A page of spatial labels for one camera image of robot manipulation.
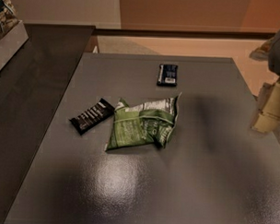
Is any green chip bag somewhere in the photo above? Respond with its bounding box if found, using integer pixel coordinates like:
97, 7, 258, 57
106, 94, 181, 150

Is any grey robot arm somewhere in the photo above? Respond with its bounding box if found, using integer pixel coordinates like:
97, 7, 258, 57
249, 30, 280, 134

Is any dark wooden side table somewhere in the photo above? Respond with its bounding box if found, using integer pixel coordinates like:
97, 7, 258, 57
0, 24, 94, 224

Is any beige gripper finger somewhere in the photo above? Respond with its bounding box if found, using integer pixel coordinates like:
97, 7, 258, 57
251, 77, 280, 133

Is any dark blue rxbar wrapper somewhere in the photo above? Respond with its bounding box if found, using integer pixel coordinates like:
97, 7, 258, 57
157, 64, 179, 87

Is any black snack bar wrapper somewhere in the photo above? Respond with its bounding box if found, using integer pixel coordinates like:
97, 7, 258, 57
70, 99, 115, 135

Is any white snack display box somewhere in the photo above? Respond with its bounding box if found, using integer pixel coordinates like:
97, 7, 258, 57
0, 0, 29, 71

